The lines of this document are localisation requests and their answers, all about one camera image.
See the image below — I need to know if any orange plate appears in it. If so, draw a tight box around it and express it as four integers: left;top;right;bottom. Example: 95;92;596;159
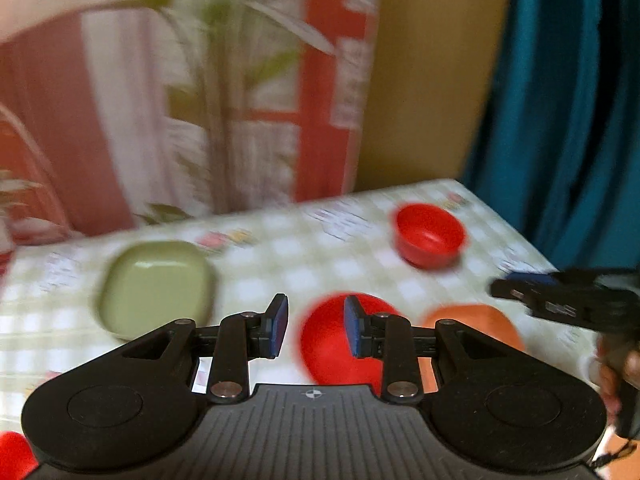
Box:
418;302;527;394

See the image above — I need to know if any red bowl at corner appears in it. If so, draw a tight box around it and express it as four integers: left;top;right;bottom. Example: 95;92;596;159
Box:
0;431;38;480

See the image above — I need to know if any green square plate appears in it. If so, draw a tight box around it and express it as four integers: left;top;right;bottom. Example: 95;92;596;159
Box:
92;240;217;340

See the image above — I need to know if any printed backdrop cloth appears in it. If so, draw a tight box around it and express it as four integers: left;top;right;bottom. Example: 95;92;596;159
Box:
1;0;378;248

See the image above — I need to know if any person's right hand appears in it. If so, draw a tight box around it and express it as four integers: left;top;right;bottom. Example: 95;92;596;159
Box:
590;337;639;422

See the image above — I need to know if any checkered bunny tablecloth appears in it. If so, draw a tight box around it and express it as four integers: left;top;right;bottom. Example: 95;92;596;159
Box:
0;176;601;436

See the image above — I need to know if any large red bowl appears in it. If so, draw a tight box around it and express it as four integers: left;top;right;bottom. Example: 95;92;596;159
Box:
298;292;399;396

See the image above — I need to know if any teal curtain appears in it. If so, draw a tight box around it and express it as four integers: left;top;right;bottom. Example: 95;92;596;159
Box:
463;0;639;269

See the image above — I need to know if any small red bowl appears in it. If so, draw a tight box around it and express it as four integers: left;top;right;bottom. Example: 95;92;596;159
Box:
392;203;466;270

